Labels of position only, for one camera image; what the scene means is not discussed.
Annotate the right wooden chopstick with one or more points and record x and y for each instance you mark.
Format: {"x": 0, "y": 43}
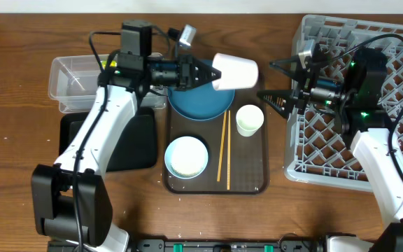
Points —
{"x": 228, "y": 150}

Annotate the dark blue plate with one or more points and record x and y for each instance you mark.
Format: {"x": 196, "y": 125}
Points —
{"x": 201, "y": 103}

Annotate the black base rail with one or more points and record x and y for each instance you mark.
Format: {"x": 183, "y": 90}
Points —
{"x": 289, "y": 244}

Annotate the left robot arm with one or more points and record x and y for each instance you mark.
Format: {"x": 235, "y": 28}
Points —
{"x": 70, "y": 199}

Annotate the light blue bowl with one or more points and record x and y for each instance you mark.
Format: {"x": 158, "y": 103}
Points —
{"x": 186, "y": 157}

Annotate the white cup pink inside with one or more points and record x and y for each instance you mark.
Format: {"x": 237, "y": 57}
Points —
{"x": 236, "y": 72}

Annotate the brown serving tray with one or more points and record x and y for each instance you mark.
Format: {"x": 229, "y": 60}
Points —
{"x": 249, "y": 155}

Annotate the white cup green inside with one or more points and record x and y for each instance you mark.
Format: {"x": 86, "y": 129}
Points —
{"x": 249, "y": 119}

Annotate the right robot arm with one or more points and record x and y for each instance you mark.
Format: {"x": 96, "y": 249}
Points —
{"x": 365, "y": 127}

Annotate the clear plastic bin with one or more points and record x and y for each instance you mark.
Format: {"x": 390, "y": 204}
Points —
{"x": 73, "y": 82}

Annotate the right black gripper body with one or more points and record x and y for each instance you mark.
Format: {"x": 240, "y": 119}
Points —
{"x": 327, "y": 90}

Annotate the black plastic bin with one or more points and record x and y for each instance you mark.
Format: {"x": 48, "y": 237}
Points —
{"x": 136, "y": 147}

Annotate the left wooden chopstick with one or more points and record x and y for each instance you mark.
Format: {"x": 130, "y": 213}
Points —
{"x": 221, "y": 147}

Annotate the wooden chopstick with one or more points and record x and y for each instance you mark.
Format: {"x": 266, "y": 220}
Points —
{"x": 221, "y": 147}
{"x": 228, "y": 150}

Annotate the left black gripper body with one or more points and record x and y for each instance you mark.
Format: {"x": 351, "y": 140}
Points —
{"x": 161, "y": 75}

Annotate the green orange snack wrapper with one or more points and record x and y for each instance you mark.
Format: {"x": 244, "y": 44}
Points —
{"x": 104, "y": 63}

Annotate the grey dishwasher rack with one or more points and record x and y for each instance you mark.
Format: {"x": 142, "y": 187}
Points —
{"x": 314, "y": 153}

